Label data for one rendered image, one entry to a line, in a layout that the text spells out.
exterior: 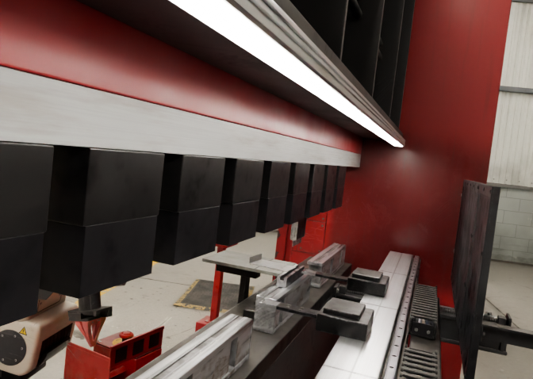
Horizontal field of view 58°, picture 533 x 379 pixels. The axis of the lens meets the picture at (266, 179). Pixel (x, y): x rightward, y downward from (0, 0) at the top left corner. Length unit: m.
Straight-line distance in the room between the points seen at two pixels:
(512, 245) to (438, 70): 6.90
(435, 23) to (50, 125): 2.09
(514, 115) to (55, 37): 8.67
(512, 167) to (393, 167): 6.68
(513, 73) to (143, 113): 8.60
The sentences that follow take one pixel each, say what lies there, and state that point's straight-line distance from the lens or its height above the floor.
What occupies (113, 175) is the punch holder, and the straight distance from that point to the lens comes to 0.58.
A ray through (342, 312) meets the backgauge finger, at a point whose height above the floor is 1.03.
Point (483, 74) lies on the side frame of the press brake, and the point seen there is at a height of 1.81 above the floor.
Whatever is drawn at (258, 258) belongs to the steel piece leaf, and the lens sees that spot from 1.61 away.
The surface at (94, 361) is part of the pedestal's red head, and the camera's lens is 1.37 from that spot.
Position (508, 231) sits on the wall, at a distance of 9.01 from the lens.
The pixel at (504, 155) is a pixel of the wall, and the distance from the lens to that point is 8.90.
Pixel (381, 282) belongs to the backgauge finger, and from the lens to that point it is 1.46.
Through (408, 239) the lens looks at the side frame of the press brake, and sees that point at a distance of 2.34.
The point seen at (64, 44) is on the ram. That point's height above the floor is 1.44.
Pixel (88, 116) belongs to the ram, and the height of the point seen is 1.37.
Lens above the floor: 1.35
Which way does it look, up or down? 3 degrees down
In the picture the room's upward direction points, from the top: 6 degrees clockwise
